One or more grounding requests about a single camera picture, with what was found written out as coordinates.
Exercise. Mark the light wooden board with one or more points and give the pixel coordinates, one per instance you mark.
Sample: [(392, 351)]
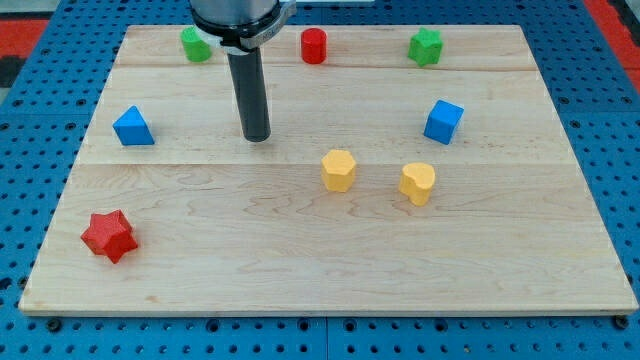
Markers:
[(226, 227)]

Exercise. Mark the red cylinder block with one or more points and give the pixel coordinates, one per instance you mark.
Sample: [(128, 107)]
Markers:
[(313, 46)]

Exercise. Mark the blue cube block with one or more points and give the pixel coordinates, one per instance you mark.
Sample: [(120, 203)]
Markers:
[(442, 121)]

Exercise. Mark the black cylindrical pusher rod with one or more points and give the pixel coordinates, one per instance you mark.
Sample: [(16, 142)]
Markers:
[(250, 91)]

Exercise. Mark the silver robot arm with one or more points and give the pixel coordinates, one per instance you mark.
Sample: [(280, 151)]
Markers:
[(240, 28)]

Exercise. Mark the yellow heart block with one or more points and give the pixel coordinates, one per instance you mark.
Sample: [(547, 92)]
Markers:
[(416, 182)]

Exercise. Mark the green cylinder block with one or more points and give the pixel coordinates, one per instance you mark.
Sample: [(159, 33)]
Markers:
[(195, 49)]

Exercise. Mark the red star block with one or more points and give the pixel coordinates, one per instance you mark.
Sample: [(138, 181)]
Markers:
[(110, 235)]

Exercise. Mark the green star block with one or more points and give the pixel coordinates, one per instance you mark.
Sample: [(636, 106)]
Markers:
[(425, 47)]

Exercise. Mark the yellow hexagon block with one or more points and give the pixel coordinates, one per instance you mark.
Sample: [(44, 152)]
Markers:
[(338, 170)]

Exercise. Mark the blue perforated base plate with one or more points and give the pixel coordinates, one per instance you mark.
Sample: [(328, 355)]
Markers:
[(49, 106)]

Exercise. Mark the blue triangle block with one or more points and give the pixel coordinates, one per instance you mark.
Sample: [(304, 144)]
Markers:
[(132, 130)]

